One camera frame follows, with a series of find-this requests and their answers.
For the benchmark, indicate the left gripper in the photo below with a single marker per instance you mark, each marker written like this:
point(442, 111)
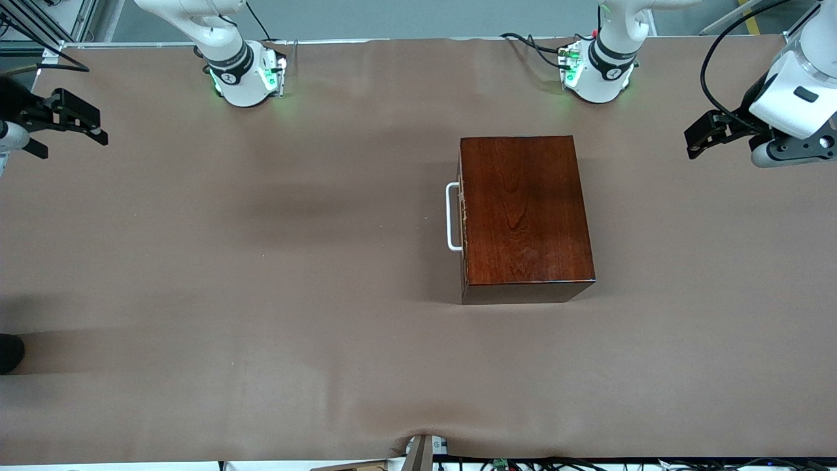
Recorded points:
point(747, 116)

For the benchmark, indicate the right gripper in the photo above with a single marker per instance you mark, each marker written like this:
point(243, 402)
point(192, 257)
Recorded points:
point(14, 99)

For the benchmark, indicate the light wooden drawer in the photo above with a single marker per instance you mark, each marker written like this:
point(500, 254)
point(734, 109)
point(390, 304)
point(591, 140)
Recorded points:
point(463, 261)

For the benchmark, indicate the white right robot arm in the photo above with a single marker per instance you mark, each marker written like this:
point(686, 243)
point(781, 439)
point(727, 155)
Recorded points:
point(248, 91)

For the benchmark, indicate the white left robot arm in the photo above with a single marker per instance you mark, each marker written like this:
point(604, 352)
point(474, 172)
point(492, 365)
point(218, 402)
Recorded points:
point(598, 88)

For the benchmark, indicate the yellow floor tape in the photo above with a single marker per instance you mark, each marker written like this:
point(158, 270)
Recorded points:
point(751, 16)

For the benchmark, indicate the dark brown wooden cabinet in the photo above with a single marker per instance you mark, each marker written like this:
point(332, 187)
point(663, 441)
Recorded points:
point(529, 209)

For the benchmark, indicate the black round object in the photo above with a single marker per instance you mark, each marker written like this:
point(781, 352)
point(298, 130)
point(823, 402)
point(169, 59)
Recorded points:
point(10, 353)

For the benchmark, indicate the brown table cover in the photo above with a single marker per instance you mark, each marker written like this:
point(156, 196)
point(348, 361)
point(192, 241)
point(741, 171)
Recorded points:
point(327, 360)

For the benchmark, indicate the aluminium frame profile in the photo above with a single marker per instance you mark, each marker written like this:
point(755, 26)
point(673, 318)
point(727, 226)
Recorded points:
point(801, 26)
point(39, 29)

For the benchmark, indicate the grey metal bracket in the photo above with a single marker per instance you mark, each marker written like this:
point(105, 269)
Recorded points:
point(418, 453)

